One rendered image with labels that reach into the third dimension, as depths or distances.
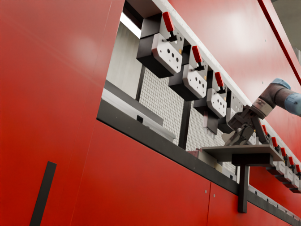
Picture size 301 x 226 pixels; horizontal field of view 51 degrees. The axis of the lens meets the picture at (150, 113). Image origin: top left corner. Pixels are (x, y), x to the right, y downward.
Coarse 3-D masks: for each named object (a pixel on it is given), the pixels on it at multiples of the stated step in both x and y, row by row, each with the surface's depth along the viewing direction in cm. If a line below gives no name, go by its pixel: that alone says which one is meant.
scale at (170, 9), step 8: (160, 0) 106; (168, 8) 110; (176, 16) 114; (184, 24) 118; (192, 32) 122; (208, 56) 132; (216, 64) 138; (224, 72) 145; (232, 80) 152; (248, 104) 167; (264, 120) 187; (272, 128) 199; (296, 160) 243
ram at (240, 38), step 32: (128, 0) 104; (192, 0) 125; (224, 0) 154; (256, 0) 198; (224, 32) 150; (256, 32) 192; (224, 64) 146; (256, 64) 185; (288, 64) 255; (256, 96) 179; (288, 128) 234
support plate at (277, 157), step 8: (256, 144) 112; (264, 144) 110; (208, 152) 127; (216, 152) 125; (224, 152) 123; (232, 152) 122; (240, 152) 120; (248, 152) 118; (256, 152) 117; (264, 152) 115; (272, 152) 114; (224, 160) 133; (280, 160) 121
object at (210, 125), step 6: (204, 114) 134; (210, 114) 135; (204, 120) 133; (210, 120) 134; (216, 120) 140; (204, 126) 132; (210, 126) 134; (216, 126) 139; (210, 132) 135; (216, 132) 138
